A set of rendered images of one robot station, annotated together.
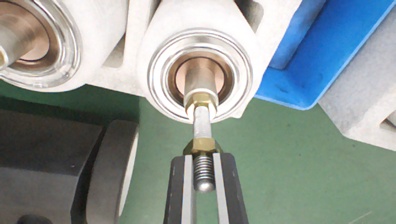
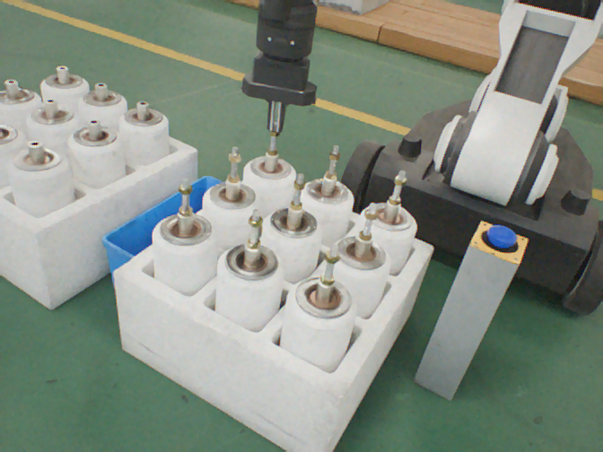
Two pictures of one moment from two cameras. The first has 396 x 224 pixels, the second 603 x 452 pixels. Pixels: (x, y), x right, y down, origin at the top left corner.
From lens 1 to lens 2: 0.81 m
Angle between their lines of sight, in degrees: 17
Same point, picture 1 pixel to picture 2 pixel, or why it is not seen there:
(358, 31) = (170, 204)
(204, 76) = (268, 164)
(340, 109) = (191, 167)
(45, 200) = (394, 161)
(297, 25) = not seen: hidden behind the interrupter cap
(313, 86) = (198, 188)
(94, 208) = (370, 151)
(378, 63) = (169, 181)
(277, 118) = not seen: hidden behind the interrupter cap
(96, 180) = (362, 168)
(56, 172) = (384, 178)
